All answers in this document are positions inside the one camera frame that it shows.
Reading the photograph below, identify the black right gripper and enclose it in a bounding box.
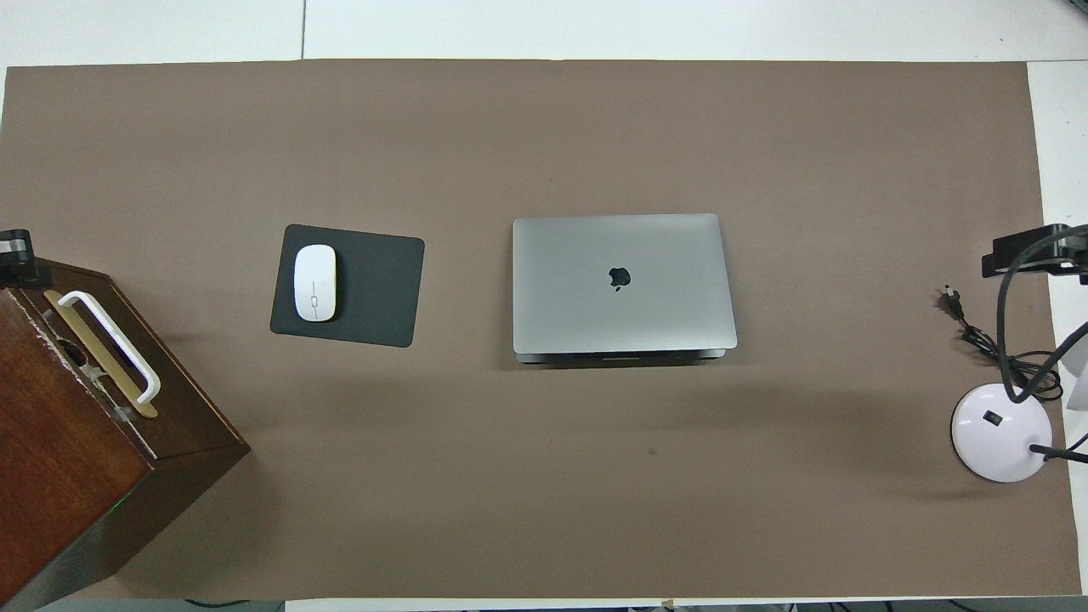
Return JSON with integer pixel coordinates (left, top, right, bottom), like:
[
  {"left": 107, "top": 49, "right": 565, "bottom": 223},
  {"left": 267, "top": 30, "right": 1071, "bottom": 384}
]
[{"left": 983, "top": 224, "right": 1088, "bottom": 281}]

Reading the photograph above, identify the brown wooden cabinet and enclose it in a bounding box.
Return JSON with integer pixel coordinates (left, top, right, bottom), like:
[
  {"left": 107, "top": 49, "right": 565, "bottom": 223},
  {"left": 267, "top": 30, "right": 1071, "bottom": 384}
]
[{"left": 0, "top": 255, "right": 252, "bottom": 611}]

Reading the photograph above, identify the white desk lamp base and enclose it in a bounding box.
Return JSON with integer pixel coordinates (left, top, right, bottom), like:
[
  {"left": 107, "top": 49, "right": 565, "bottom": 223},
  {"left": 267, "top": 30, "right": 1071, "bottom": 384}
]
[{"left": 950, "top": 321, "right": 1088, "bottom": 484}]

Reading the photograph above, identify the white box handle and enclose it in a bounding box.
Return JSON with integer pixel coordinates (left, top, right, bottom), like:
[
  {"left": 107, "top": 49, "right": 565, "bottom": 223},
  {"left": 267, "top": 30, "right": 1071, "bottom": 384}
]
[{"left": 58, "top": 291, "right": 162, "bottom": 405}]

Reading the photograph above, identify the silver grey laptop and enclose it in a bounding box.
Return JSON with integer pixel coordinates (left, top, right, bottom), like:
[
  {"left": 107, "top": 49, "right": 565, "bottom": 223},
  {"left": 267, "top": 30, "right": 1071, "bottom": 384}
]
[{"left": 512, "top": 213, "right": 739, "bottom": 365}]

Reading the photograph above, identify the brass handle plate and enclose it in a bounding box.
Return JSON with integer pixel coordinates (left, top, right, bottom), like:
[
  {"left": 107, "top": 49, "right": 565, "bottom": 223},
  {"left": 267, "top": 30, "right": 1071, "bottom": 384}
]
[{"left": 42, "top": 289, "right": 160, "bottom": 419}]

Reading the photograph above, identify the grey right arm cable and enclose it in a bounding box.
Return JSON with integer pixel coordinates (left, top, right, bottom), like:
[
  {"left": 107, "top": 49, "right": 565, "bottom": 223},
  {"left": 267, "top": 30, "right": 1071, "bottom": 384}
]
[{"left": 996, "top": 223, "right": 1088, "bottom": 405}]

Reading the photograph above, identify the black lamp power cable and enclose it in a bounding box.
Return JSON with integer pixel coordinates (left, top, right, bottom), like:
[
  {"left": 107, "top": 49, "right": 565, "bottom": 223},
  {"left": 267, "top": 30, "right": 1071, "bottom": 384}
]
[{"left": 939, "top": 286, "right": 1065, "bottom": 402}]

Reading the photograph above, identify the black mouse pad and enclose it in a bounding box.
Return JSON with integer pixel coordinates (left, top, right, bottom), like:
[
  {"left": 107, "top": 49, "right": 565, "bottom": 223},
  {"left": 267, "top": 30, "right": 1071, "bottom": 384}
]
[{"left": 269, "top": 224, "right": 426, "bottom": 349}]

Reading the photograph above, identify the white computer mouse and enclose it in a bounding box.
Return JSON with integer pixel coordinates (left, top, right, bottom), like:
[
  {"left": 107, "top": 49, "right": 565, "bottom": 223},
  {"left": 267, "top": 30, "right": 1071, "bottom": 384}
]
[{"left": 293, "top": 244, "right": 338, "bottom": 323}]

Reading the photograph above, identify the brown paper table mat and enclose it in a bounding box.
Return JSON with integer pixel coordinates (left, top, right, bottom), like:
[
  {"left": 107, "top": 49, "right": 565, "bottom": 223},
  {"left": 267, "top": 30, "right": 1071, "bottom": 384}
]
[{"left": 0, "top": 59, "right": 1082, "bottom": 600}]

